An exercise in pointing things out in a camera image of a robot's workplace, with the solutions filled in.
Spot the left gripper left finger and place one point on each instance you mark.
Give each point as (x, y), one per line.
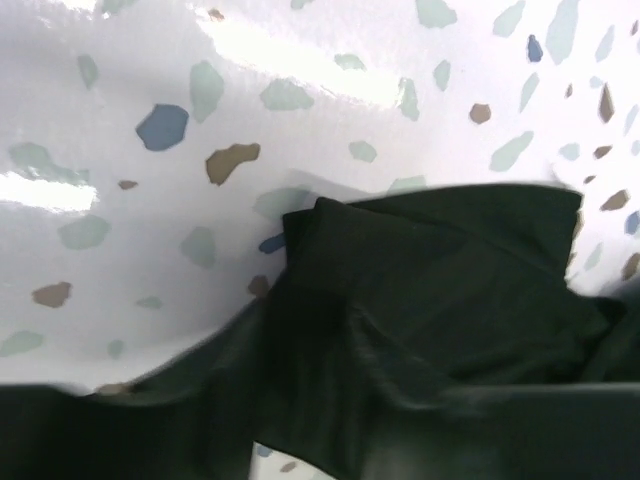
(47, 433)

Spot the black t shirt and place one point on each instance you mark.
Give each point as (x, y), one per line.
(386, 304)

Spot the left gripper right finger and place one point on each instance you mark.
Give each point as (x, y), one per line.
(588, 430)

